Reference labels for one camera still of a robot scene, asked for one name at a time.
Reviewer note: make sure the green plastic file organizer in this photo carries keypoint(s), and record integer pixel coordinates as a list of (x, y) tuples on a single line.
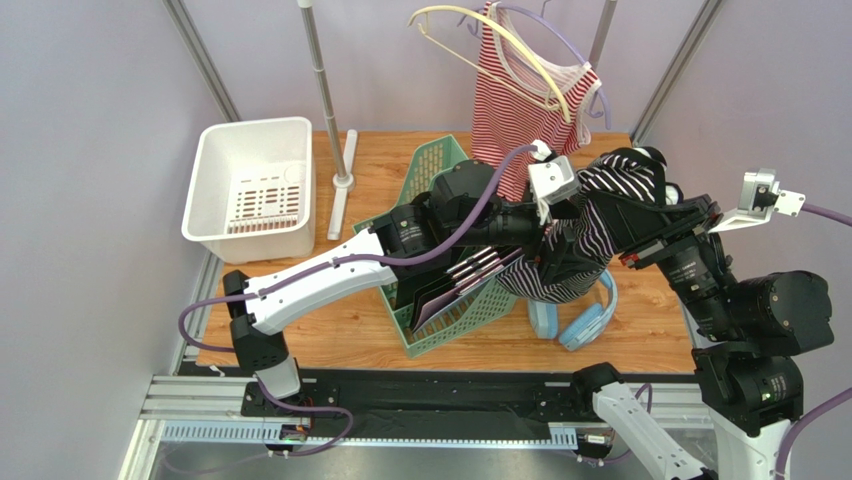
[(466, 313)]

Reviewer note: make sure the black white striped tank top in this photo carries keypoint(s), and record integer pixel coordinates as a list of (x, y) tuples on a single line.
[(638, 173)]

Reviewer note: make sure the purple plastic hanger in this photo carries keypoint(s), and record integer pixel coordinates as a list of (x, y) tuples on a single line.
[(600, 106)]

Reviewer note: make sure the left white rack foot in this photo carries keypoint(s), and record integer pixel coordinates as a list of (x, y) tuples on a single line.
[(341, 193)]

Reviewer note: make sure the pink booklets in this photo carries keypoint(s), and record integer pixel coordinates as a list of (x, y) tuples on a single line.
[(476, 273)]

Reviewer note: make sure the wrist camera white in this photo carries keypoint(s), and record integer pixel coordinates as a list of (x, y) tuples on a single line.
[(552, 179), (761, 196)]

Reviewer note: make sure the white plastic basket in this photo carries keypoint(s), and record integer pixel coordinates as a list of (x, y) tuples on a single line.
[(251, 195)]

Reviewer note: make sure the black folder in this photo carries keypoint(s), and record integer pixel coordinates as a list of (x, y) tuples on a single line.
[(432, 293)]

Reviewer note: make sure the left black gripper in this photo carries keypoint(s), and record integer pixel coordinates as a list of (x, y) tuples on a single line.
[(537, 227)]

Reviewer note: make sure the left rack pole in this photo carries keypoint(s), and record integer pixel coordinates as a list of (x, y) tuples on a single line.
[(307, 12)]

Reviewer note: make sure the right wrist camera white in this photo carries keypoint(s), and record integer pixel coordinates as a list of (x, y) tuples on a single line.
[(761, 196)]

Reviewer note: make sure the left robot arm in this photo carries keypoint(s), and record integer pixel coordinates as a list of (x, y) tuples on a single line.
[(261, 308)]

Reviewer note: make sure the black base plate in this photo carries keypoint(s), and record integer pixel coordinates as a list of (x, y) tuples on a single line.
[(436, 405)]

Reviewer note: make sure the blue headphones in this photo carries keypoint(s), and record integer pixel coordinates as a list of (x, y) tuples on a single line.
[(585, 328)]

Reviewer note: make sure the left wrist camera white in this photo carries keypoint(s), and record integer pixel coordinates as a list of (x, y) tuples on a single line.
[(552, 179)]

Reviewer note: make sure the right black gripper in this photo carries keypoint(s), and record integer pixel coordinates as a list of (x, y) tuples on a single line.
[(658, 232)]

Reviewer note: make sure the red white striped tank top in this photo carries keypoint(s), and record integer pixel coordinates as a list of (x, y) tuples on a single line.
[(508, 96)]

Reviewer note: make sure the aluminium frame rail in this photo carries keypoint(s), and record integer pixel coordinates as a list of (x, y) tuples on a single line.
[(232, 410)]

